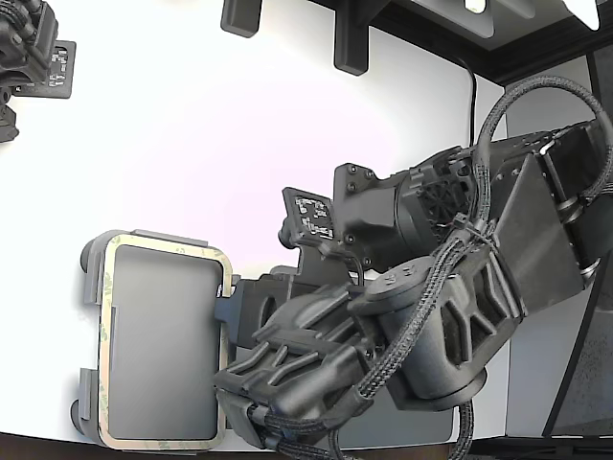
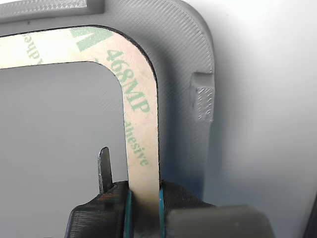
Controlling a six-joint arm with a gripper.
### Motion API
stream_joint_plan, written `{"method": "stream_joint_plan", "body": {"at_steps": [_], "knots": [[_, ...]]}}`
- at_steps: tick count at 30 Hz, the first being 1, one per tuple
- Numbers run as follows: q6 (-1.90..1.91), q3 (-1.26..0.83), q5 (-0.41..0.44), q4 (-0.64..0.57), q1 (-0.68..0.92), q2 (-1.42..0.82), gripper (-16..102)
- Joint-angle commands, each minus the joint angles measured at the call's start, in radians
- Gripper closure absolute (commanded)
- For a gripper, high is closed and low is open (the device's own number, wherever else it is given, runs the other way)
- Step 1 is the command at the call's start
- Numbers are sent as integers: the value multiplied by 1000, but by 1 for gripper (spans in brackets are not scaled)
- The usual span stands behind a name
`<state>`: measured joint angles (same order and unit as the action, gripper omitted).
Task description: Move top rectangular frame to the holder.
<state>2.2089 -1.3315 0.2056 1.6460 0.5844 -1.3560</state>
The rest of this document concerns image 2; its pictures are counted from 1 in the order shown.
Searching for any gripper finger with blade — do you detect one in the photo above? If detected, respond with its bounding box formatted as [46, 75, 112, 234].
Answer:
[64, 146, 132, 238]

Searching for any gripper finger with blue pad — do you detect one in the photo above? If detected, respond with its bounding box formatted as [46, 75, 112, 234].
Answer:
[159, 180, 214, 238]

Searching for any beige rectangular adhesive frame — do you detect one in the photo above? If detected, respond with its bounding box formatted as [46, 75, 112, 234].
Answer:
[0, 24, 161, 238]

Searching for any light gray frame holder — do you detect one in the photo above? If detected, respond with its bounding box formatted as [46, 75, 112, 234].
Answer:
[0, 0, 215, 206]

